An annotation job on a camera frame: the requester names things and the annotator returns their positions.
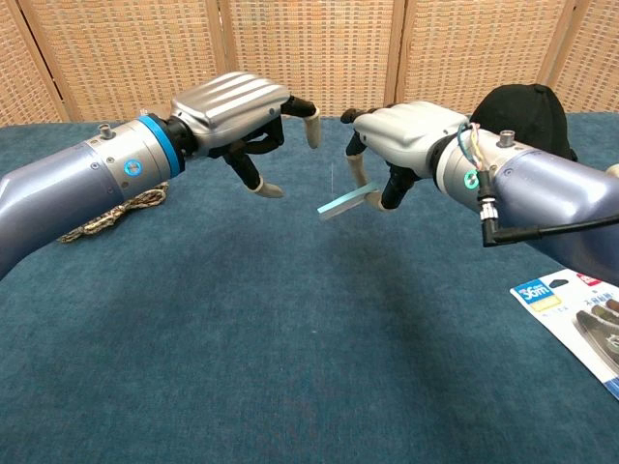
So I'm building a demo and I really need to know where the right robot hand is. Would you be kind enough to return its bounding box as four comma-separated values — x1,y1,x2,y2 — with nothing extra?
340,101,471,212

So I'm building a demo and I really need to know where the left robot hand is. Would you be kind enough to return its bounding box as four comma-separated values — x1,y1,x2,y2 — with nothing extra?
166,72,322,199

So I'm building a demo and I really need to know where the light blue piece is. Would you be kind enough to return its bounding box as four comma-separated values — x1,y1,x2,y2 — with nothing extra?
316,182,381,222

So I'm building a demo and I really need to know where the woven bamboo screen panel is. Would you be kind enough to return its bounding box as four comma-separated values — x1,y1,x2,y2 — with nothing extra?
386,0,579,117
16,0,238,122
0,0,67,128
539,0,619,115
207,0,405,120

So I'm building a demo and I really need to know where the black baseball cap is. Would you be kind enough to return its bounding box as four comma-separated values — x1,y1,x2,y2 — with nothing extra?
469,82,579,163

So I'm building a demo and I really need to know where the blue carpet table mat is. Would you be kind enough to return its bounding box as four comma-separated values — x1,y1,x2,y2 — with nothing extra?
0,113,619,464

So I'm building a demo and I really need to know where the correction tape blister pack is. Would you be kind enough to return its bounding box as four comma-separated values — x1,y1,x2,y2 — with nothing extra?
509,271,619,401

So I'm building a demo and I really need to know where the coloured wrist wire bundle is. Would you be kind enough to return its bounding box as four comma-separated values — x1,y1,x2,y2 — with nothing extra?
457,122,486,171

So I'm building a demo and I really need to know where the camouflage rope bundle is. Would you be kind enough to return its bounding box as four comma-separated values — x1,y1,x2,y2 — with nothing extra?
57,181,170,245

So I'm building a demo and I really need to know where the black arm cable with connector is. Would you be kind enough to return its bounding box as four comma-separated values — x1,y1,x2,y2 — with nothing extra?
476,168,619,248

